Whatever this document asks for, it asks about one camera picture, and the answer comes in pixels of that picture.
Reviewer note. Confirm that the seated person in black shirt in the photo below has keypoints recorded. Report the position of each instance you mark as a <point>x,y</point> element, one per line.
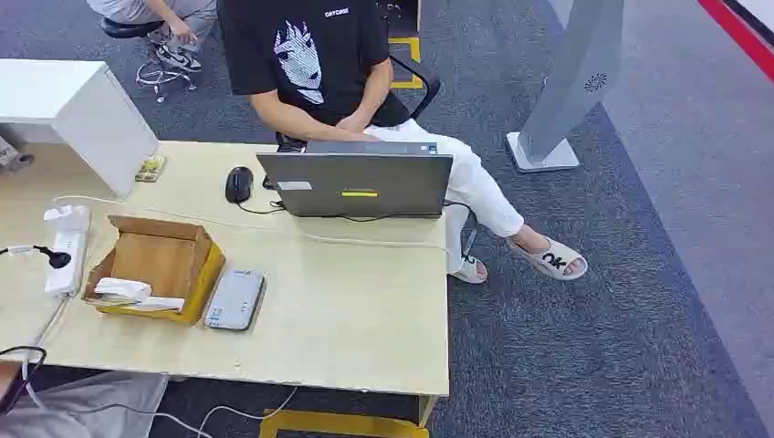
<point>314,66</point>

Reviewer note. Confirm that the small yellow patterned packet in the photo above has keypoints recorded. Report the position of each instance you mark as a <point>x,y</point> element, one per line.
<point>151,168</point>

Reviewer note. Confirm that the grey laptop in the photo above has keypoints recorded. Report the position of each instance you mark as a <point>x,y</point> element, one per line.
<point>363,181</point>

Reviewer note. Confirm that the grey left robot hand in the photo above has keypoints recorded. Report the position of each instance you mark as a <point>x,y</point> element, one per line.
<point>7,381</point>

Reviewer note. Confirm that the white power strip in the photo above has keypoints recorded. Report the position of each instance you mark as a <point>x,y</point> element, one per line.
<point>66,266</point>

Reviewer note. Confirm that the grey bundle by cabinet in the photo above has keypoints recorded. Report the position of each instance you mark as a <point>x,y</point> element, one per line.
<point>12,158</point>

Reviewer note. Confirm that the white cabinet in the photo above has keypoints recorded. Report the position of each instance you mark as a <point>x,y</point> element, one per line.
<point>90,115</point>

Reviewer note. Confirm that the grey cloth cover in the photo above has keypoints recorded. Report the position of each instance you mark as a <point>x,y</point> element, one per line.
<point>90,405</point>

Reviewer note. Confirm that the white plug adapter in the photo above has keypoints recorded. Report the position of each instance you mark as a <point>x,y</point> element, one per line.
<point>66,216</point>

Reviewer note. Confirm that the yellow frame by chair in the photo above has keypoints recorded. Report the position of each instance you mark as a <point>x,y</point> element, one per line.
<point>414,48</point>

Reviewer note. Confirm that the flat grey card case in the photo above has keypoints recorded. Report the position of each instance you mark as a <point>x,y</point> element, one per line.
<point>236,300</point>

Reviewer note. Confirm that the black computer mouse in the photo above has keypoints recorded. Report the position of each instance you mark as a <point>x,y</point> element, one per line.
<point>239,183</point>

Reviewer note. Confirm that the yellow frame under desk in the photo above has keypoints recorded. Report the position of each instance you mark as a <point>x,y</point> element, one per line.
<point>338,423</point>

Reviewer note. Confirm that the grey standing kiosk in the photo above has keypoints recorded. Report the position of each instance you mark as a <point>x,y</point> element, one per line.
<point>568,78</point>

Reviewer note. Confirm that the black round stool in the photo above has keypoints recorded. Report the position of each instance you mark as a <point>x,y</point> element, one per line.
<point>124,28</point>

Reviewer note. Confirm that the white cards stack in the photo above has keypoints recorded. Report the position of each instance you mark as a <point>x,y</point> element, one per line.
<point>130,293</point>

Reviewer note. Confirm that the black office chair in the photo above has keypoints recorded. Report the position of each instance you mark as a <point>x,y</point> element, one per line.
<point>423,78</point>

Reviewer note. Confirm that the white sandal with black print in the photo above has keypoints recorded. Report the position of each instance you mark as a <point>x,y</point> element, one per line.
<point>553,260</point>

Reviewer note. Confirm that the wooden card box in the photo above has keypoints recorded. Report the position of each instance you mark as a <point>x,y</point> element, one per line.
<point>163,260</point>

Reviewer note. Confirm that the person on black stool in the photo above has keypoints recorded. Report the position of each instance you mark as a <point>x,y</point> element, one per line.
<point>181,15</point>

